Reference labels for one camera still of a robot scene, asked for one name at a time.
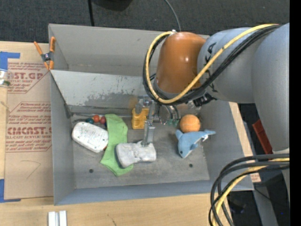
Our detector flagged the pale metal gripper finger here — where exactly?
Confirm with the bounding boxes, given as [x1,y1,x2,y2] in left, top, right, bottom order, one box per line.
[142,122,156,147]

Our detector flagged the yellow toy block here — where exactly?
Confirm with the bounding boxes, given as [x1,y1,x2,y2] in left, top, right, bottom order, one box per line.
[131,106,151,130]

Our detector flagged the green cloth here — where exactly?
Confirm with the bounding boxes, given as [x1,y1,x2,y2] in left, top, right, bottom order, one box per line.
[100,113,134,177]

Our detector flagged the blue toy dolphin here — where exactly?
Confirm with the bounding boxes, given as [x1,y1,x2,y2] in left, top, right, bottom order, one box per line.
[175,129,216,159]

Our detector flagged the grey metal bin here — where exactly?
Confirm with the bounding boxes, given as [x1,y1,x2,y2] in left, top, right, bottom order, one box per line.
[48,24,255,206]

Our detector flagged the orange ball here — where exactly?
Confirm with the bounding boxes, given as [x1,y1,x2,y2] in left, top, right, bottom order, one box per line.
[179,114,201,134]

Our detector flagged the red and teal bead toy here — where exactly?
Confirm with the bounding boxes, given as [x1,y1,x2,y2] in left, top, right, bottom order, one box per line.
[85,114,108,128]

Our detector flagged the white flat plastic case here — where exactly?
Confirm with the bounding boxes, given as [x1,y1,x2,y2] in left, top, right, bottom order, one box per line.
[71,121,110,153]

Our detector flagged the brown cardboard board red print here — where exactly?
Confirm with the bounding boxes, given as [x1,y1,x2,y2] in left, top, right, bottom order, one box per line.
[0,40,55,201]

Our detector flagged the black cylinder on white bracket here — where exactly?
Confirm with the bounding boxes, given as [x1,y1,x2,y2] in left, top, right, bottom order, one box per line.
[192,92,216,107]

